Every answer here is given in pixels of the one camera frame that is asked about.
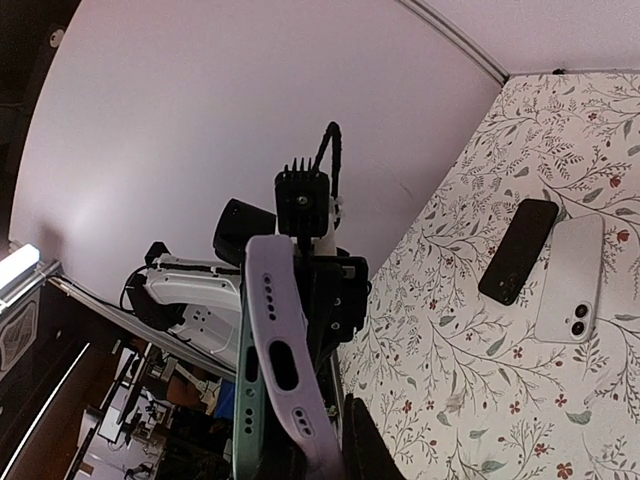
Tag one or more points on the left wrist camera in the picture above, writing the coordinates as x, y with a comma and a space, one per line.
302, 200

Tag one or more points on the bare silver white phone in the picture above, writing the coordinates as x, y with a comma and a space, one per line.
570, 295

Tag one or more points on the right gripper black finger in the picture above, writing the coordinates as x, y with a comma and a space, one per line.
364, 451

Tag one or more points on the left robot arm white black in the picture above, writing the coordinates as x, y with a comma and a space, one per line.
198, 303

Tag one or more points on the bare black phone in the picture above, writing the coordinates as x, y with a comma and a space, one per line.
518, 251

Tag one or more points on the white cased phone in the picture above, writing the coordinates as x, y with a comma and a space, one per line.
279, 329

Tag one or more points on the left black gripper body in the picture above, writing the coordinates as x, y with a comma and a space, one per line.
333, 292

